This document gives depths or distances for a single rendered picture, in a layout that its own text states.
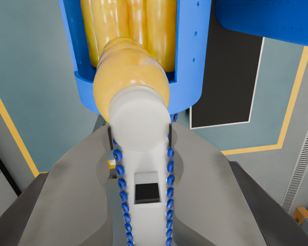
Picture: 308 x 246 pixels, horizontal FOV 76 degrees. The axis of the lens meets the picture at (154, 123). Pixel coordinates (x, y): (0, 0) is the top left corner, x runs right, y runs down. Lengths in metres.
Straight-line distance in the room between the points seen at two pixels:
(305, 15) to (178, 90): 0.52
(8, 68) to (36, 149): 0.76
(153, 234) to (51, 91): 1.29
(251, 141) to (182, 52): 1.92
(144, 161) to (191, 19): 0.60
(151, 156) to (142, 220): 0.41
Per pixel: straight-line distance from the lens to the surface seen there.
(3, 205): 2.37
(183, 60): 0.35
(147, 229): 1.18
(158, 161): 0.83
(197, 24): 0.37
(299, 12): 0.81
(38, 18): 1.68
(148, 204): 0.76
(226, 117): 1.75
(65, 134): 1.95
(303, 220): 3.36
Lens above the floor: 1.55
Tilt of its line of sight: 60 degrees down
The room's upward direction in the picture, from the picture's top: 172 degrees clockwise
